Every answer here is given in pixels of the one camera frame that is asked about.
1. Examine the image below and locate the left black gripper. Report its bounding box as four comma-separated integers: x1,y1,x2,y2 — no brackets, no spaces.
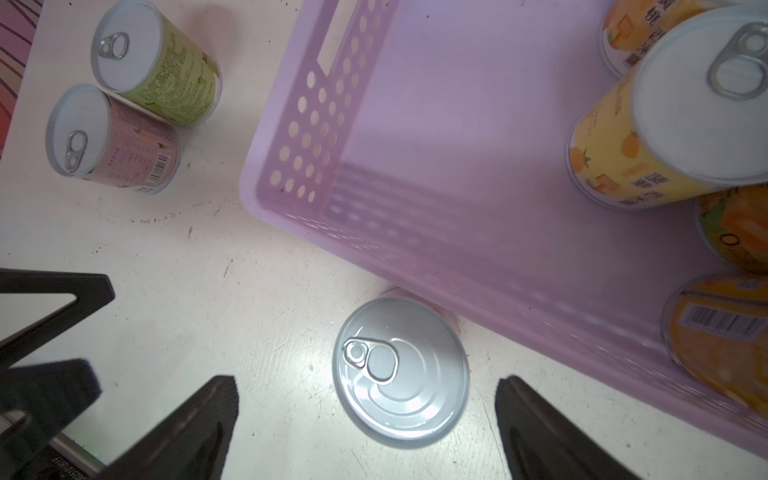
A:
1,268,116,479

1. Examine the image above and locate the small can white plastic lid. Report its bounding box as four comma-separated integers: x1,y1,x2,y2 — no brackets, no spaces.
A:
694,184,767,275

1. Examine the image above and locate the small can green label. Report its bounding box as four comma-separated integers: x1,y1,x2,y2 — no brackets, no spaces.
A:
90,1,222,128

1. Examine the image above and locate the small can pink label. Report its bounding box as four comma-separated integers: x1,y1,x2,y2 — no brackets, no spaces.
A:
332,288,470,449

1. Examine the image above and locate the purple plastic basket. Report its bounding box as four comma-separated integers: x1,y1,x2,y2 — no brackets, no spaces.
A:
240,1,767,456

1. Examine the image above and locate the small can orange label front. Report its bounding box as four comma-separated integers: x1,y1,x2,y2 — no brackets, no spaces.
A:
600,0,744,78

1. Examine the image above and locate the small can yellow label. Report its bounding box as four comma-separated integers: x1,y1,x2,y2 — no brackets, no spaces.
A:
567,6,767,211

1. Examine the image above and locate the small can frosted lid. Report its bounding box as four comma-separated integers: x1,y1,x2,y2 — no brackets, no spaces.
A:
661,274,767,417

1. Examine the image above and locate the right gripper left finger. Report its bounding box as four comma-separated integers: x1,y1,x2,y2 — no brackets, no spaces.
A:
98,375,239,479

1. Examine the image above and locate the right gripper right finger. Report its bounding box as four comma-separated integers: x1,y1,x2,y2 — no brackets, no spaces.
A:
495,376,637,480

